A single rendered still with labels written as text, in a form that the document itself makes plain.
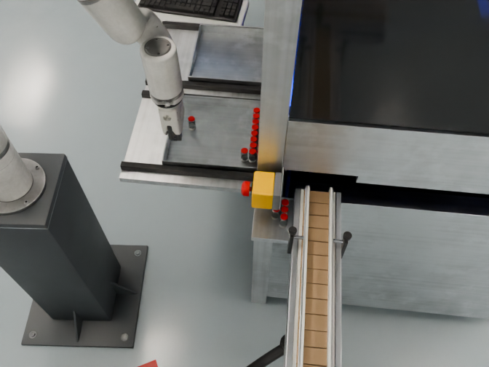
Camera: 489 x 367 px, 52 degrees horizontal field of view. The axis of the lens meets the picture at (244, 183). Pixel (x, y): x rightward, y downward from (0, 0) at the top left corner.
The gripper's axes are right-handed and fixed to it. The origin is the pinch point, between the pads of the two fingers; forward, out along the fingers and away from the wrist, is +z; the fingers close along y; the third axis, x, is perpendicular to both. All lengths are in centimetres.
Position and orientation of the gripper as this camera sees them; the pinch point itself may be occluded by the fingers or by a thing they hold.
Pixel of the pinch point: (175, 134)
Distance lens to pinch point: 141.4
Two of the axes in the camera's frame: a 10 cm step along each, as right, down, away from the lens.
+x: -10.0, -0.2, 0.3
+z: 0.1, 5.4, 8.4
